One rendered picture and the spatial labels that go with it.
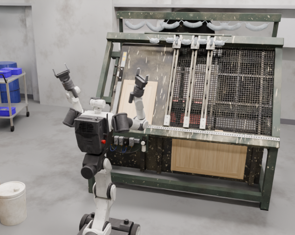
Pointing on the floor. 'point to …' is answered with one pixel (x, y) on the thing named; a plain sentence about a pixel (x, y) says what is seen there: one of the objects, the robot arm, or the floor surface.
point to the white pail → (11, 202)
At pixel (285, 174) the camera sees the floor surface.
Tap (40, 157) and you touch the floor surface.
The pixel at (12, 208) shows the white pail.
